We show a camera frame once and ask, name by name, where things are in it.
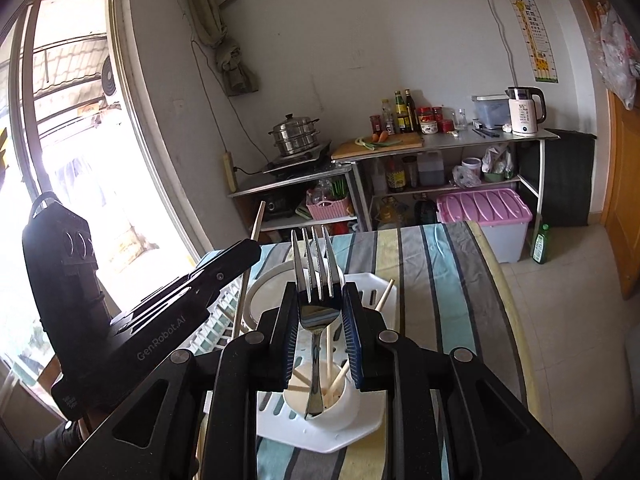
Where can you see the white plastic dish rack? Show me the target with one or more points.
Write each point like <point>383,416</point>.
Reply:
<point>320,359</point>

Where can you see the large white bowl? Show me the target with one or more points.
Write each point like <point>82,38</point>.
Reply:
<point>267,292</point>

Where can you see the orange wooden door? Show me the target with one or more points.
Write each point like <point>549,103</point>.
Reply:
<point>621,213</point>

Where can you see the pink plastic basket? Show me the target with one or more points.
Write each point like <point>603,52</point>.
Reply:
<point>331,209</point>

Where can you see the dark sauce bottle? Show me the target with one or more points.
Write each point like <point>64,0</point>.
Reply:
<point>411,110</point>

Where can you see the pink lidded storage box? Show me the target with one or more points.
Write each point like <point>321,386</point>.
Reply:
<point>500,213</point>

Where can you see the plastic bag on door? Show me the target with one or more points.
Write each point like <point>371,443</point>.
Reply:
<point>615,55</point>

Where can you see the induction cooktop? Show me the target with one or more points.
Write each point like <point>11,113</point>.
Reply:
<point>282,164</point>

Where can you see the white electric kettle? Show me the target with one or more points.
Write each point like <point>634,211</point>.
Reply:
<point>528,109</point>

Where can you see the green glass bottle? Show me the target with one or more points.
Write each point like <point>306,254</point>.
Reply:
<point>540,244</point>

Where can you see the giraffe wall poster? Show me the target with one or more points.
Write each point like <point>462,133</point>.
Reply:
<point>536,40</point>

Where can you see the wooden cutting board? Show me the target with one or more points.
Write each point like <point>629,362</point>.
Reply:
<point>364,147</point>

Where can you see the outdoor air conditioner unit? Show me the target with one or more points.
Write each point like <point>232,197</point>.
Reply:
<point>108,81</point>

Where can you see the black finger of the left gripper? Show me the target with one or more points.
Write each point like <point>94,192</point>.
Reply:
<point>206,282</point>

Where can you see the white utensil cup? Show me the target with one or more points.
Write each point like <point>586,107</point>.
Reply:
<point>338,412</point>

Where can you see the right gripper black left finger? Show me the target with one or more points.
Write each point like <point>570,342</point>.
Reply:
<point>260,361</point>

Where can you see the clear plastic container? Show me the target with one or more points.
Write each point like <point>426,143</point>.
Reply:
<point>492,110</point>

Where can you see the metal fork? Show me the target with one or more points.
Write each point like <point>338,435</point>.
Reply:
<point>319,296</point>

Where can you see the stainless steel steamer pot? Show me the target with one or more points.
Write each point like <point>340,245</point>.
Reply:
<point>295,135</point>

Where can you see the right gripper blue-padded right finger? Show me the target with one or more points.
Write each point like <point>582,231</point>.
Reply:
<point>383,360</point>

